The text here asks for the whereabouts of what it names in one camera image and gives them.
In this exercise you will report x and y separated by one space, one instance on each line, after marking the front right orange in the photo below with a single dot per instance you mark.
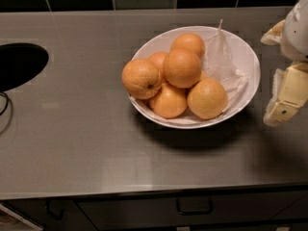
207 99

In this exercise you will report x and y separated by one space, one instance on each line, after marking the white paper liner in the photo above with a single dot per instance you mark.
223 64

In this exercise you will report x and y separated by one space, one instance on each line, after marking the front centre orange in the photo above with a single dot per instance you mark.
169 102

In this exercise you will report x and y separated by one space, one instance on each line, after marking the small hidden orange behind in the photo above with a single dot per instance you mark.
157 59

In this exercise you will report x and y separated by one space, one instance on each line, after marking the white bowl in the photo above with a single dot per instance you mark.
247 64

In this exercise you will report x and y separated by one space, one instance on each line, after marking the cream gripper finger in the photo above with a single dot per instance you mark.
289 94
273 35

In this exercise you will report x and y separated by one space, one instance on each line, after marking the dark cabinet door left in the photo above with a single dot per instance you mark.
52 214

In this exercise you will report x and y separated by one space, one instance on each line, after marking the black round object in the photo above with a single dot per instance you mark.
20 63

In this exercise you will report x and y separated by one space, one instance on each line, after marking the dark drawer with handle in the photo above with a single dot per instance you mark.
185 210

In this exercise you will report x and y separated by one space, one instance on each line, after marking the orange at bowl left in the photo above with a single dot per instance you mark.
141 78

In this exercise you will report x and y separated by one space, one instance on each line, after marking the top centre orange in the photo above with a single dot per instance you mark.
182 68

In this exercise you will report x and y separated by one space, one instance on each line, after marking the back orange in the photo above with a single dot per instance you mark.
191 42

